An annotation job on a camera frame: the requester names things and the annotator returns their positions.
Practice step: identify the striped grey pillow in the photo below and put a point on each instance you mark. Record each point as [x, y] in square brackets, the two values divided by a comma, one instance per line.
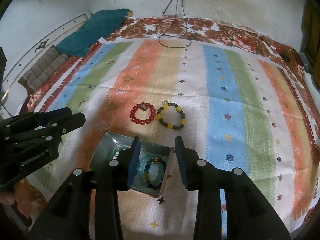
[42, 70]

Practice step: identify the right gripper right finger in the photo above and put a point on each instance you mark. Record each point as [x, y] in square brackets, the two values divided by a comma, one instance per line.
[249, 214]

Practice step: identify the teal blanket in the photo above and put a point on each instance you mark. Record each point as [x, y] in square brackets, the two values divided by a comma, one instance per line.
[100, 24]

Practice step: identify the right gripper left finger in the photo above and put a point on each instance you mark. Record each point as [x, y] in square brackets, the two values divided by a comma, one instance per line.
[67, 214]

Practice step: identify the striped colourful mat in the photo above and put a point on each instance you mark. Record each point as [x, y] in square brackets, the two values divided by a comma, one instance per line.
[235, 108]

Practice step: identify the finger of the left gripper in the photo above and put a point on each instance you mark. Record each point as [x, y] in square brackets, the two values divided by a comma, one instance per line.
[63, 125]
[30, 120]

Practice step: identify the silver metal tin box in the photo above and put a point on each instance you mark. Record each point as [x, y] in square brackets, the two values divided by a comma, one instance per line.
[133, 164]

